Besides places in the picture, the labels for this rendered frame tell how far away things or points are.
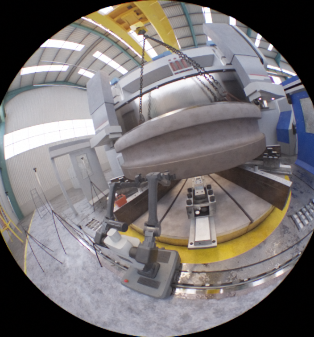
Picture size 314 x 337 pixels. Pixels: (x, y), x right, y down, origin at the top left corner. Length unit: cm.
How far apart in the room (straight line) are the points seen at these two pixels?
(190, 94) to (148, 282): 533
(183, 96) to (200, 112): 351
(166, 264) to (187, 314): 72
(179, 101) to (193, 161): 371
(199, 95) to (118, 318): 607
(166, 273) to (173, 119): 175
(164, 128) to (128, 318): 242
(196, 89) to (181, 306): 572
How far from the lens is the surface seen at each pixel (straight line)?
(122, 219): 172
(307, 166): 448
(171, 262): 126
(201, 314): 143
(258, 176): 178
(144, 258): 64
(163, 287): 120
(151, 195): 64
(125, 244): 71
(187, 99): 474
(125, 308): 162
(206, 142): 147
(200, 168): 137
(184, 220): 154
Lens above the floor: 141
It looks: 13 degrees down
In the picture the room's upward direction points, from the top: 17 degrees counter-clockwise
